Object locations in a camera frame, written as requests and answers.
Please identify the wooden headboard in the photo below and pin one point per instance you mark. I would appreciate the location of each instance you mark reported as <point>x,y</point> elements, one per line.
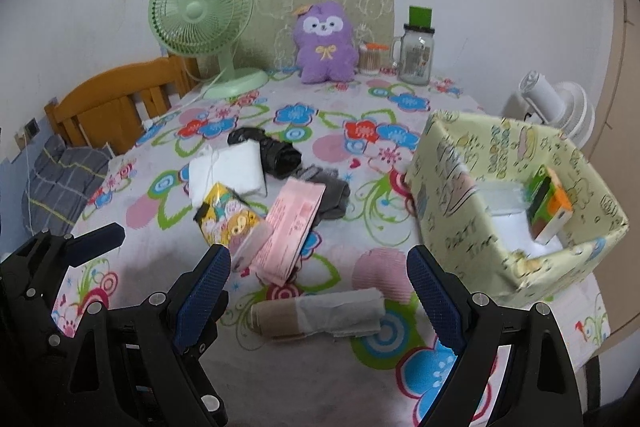
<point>100,102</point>

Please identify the small orange and green carton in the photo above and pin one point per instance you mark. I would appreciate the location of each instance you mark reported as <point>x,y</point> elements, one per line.
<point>547,207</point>

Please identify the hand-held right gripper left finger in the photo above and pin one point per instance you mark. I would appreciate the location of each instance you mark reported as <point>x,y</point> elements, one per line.
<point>202,302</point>

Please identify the black crumpled plastic bag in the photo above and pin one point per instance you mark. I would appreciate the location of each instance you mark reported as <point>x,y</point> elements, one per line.
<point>280,154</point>

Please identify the green patterned board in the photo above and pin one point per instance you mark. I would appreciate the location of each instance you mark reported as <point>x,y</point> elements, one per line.
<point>280,7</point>

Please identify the glass jar with green lid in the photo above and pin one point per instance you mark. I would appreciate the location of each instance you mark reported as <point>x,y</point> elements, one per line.
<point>415,57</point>

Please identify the purple plush toy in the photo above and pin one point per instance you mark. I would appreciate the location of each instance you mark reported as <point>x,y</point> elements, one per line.
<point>325,57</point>

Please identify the white cloth pack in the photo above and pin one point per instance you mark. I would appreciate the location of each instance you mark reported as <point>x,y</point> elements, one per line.
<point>235,172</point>

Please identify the yellow patterned box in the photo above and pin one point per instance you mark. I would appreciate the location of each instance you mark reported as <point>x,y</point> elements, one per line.
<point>450,207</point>

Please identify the white standing fan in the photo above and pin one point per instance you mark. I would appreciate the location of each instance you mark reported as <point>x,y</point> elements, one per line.
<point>565,102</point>

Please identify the beige and white cloth roll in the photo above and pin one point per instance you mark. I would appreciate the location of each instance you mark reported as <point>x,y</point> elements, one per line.
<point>320,312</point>

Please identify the cotton swab container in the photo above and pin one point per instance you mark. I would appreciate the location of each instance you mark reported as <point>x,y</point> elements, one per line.
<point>372,59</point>

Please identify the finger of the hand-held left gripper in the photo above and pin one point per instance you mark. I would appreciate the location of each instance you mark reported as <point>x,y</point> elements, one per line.
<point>95,241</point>

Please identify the grey plaid cloth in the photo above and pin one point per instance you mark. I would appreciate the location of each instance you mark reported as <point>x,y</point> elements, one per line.
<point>55,187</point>

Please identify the floral tablecloth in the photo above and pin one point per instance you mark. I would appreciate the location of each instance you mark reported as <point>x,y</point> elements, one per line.
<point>325,147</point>

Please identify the white paper liner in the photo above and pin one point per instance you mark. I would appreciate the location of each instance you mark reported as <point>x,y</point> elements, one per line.
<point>505,227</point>

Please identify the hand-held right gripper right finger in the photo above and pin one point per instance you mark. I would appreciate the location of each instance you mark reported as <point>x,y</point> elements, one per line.
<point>435,302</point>

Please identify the pink packet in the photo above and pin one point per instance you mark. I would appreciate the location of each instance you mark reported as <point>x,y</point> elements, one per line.
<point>290,227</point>

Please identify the beige door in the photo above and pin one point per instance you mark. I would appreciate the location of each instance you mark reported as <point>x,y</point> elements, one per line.
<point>622,107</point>

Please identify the green desk fan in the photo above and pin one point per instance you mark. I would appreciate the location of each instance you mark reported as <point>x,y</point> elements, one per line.
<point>195,9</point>

